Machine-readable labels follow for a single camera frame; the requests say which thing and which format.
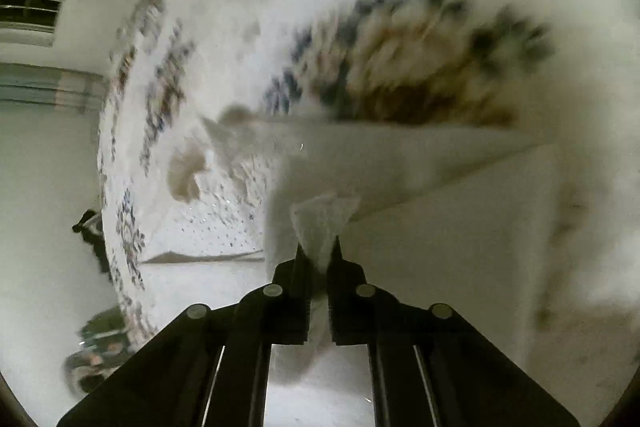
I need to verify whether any green curtain left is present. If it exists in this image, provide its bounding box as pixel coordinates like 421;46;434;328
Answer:
1;64;107;113

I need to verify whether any white knitted sweater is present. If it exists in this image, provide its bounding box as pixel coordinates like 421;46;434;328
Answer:
164;103;591;388

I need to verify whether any black clothing pile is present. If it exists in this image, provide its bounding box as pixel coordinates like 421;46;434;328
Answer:
72;209;112;281

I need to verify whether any floral bed blanket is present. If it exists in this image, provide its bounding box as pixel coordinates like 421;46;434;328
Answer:
98;0;639;426

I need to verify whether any green white rack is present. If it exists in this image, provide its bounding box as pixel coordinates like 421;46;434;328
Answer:
63;307;134;399

